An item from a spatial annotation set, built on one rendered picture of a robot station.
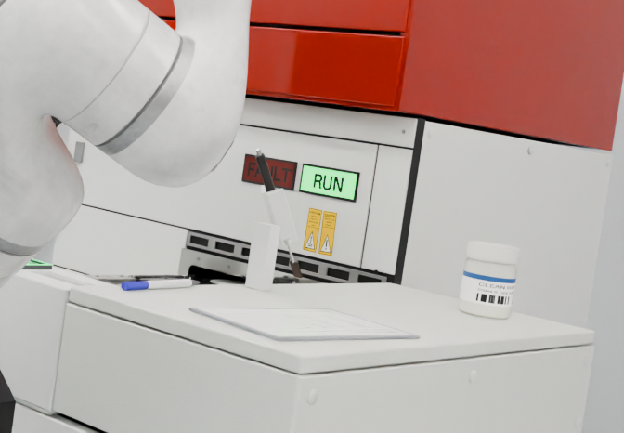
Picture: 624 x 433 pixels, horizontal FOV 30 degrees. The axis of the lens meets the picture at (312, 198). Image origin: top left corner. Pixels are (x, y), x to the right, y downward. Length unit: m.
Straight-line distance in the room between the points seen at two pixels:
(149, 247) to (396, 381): 1.00
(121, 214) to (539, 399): 1.00
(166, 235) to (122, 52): 1.19
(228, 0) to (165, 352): 0.39
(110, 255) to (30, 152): 1.23
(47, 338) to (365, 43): 0.72
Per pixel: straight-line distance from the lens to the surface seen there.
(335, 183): 1.86
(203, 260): 2.04
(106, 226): 2.24
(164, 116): 0.96
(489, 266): 1.55
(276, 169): 1.94
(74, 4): 0.94
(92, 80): 0.95
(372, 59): 1.78
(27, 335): 1.39
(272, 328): 1.20
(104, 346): 1.29
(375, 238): 1.81
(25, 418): 1.40
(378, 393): 1.21
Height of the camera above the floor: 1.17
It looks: 3 degrees down
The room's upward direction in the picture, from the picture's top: 8 degrees clockwise
